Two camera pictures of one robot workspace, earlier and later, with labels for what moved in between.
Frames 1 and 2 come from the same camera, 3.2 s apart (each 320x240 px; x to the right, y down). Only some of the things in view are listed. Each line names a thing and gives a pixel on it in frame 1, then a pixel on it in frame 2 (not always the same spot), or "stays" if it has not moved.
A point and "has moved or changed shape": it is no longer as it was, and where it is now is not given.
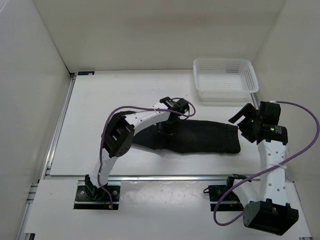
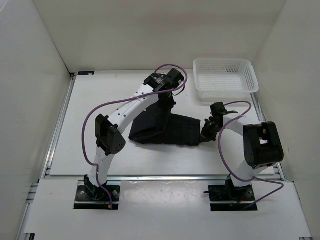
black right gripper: x=248 y=111 → x=205 y=136
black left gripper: x=170 y=131 → x=171 y=103
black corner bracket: x=86 y=73 stays
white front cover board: x=148 y=209 stays
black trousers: x=192 y=136 has moved or changed shape
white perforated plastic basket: x=224 y=79 stays
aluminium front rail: x=170 y=178 stays
